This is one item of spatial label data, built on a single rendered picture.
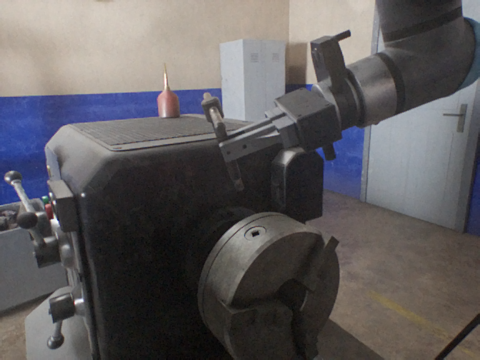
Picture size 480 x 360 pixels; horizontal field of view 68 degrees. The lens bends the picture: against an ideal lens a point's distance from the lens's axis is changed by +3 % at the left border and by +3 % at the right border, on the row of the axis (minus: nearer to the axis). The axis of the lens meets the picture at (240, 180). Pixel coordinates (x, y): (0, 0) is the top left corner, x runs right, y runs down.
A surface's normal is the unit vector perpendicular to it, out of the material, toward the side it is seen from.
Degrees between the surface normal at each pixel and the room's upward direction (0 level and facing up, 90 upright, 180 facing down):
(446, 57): 93
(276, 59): 90
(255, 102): 90
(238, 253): 39
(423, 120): 90
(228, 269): 51
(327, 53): 77
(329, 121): 98
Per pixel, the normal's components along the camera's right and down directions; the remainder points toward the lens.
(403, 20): -0.69, 0.48
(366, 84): -0.06, -0.07
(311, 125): 0.13, 0.40
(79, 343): -0.04, -0.96
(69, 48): 0.54, 0.22
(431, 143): -0.84, 0.18
